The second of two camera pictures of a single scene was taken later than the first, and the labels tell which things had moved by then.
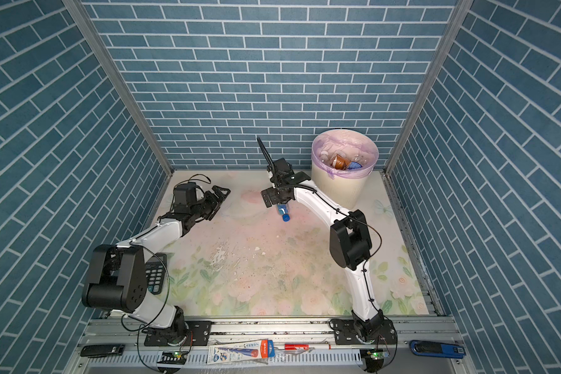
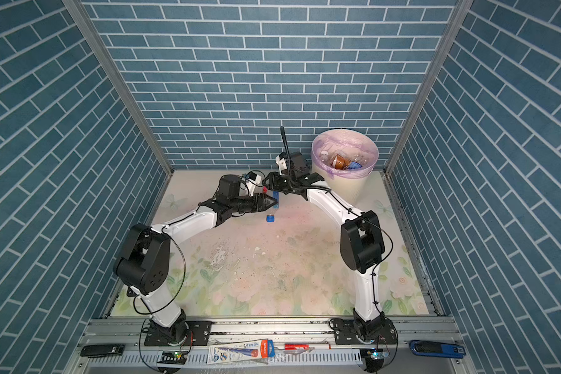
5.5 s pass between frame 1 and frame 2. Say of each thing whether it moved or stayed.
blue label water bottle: stayed
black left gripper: moved
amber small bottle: stayed
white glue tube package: stayed
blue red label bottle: moved
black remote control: stayed
